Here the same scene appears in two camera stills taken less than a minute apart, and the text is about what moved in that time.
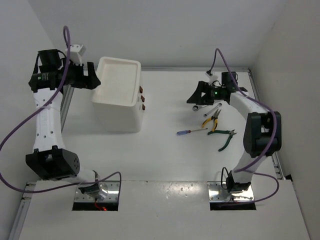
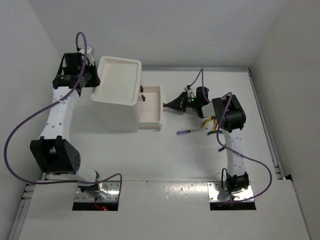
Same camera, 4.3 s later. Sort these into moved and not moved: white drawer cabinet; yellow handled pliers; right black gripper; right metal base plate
Moved: right black gripper
Not moved: white drawer cabinet; right metal base plate; yellow handled pliers
